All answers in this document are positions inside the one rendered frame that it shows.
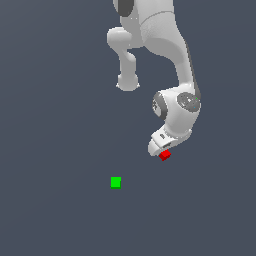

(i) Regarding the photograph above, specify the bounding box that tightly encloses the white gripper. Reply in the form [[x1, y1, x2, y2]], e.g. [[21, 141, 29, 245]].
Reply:
[[147, 125, 193, 157]]

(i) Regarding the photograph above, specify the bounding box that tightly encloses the red cube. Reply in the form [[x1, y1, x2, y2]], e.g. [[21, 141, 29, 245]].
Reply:
[[158, 149, 172, 162]]

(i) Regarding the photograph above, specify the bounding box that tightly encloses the green cube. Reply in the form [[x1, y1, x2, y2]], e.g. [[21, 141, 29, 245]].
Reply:
[[110, 176, 122, 190]]

